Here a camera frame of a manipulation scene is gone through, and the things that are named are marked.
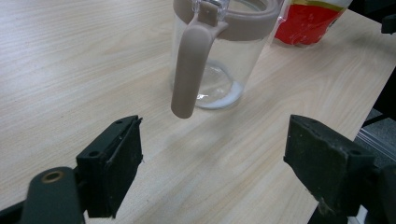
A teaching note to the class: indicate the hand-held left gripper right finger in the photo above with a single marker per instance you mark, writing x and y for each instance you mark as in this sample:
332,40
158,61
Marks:
327,161

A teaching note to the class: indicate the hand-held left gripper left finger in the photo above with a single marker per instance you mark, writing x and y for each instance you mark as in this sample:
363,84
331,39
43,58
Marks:
112,161

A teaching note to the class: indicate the red and white plastic bag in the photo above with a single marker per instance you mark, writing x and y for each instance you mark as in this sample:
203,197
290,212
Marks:
306,23

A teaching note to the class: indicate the aluminium floor rail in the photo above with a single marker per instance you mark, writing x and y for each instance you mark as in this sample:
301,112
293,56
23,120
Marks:
377,142

